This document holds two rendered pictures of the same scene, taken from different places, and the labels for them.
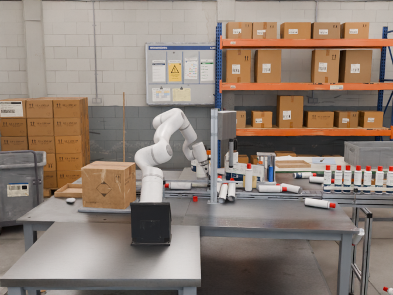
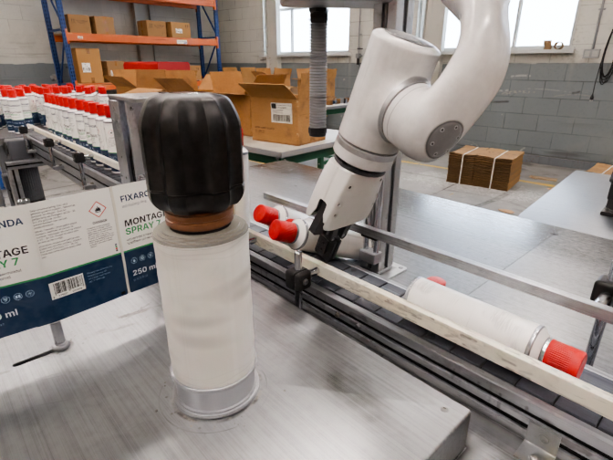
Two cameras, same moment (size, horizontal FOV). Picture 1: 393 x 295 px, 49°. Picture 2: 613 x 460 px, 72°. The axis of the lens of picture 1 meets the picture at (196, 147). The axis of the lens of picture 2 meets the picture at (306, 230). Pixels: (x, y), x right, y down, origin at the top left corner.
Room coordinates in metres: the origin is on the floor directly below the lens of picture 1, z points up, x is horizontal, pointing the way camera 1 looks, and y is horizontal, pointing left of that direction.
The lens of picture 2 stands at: (3.63, 0.26, 1.20)
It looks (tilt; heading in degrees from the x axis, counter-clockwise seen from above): 22 degrees down; 222
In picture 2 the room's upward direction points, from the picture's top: straight up
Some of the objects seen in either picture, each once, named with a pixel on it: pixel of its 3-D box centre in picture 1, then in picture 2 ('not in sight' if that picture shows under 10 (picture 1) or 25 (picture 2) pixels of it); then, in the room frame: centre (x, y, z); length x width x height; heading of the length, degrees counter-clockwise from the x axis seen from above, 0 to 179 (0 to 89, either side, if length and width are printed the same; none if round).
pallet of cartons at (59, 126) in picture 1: (48, 145); not in sight; (6.36, 2.20, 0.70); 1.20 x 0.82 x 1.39; 96
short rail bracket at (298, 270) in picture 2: not in sight; (298, 287); (3.23, -0.11, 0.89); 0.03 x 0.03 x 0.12; 85
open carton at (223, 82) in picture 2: not in sight; (248, 102); (1.79, -1.90, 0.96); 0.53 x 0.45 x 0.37; 2
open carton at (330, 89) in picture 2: not in sight; (314, 85); (-0.20, -3.07, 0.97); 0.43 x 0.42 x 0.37; 177
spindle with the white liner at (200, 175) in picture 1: (201, 163); (204, 260); (3.43, -0.04, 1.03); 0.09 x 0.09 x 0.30
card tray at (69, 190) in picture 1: (79, 190); not in sight; (3.23, 0.90, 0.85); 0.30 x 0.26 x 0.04; 85
